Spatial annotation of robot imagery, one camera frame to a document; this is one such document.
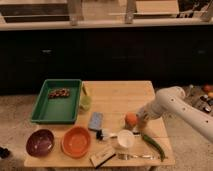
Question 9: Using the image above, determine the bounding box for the yellow object behind cup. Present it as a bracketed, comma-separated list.
[82, 83, 90, 96]

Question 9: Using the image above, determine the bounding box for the orange topped jar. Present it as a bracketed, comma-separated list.
[125, 113, 138, 130]

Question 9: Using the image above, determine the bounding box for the brown snack bar in tray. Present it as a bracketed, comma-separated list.
[48, 88, 70, 99]

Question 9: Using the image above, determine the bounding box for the red orange bowl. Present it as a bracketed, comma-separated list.
[61, 126, 91, 158]

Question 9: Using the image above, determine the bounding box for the black white brush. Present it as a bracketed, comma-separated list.
[96, 129, 139, 141]

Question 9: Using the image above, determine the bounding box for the white cup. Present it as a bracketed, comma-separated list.
[117, 130, 135, 148]

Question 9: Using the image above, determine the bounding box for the wooden block with black edge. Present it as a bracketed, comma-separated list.
[90, 146, 116, 168]

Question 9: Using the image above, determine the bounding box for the silver fork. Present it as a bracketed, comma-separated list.
[117, 153, 154, 160]

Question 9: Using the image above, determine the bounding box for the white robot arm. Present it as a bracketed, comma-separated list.
[136, 86, 213, 143]

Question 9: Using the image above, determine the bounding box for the dark purple bowl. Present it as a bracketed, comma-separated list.
[26, 129, 54, 157]

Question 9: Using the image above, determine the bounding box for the green chili pepper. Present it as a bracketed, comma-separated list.
[142, 134, 166, 162]

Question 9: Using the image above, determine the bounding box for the green plastic tray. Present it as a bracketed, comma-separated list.
[31, 79, 82, 124]

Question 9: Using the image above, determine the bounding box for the blue sponge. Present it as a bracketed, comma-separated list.
[88, 112, 103, 131]

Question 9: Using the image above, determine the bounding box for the black object on floor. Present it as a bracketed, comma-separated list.
[0, 146, 10, 159]

